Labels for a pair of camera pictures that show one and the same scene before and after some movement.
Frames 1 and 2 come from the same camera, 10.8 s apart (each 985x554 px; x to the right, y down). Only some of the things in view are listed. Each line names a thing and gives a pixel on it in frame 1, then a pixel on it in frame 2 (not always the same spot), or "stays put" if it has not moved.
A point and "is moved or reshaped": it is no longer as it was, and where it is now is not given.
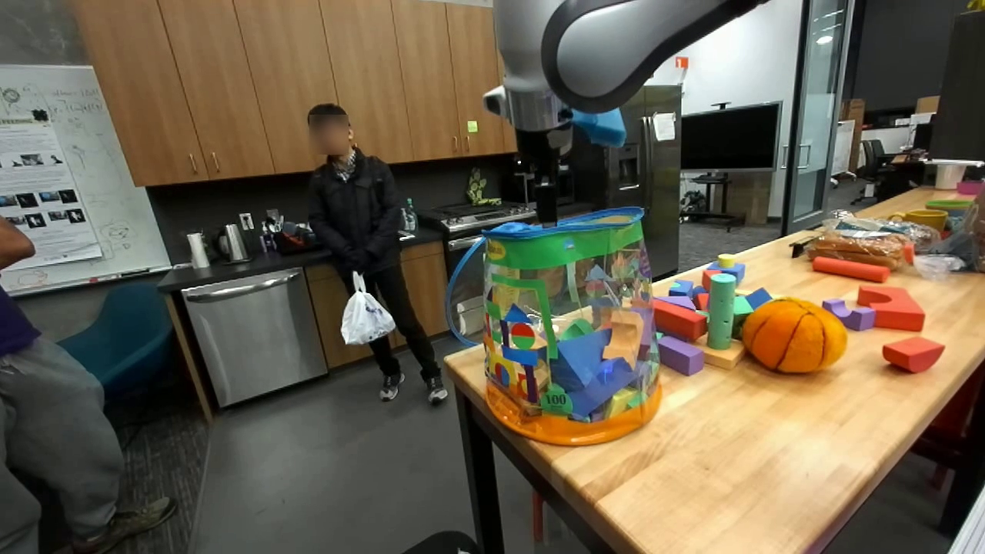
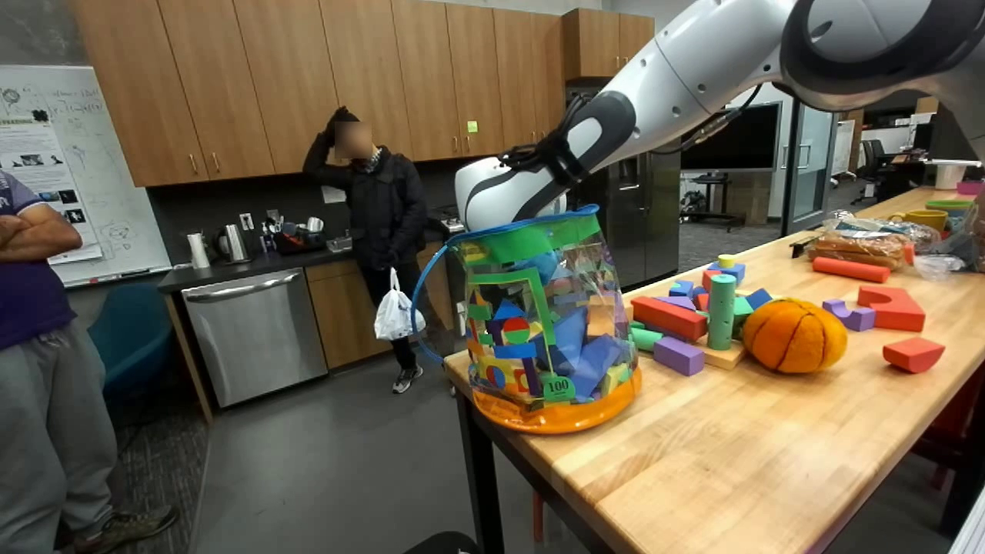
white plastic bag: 365,318 to 394,314
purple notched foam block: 849,314 stays put
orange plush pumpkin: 791,337 stays put
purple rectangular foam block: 678,356 stays put
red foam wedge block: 913,356 stays put
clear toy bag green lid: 561,312 is moved or reshaped
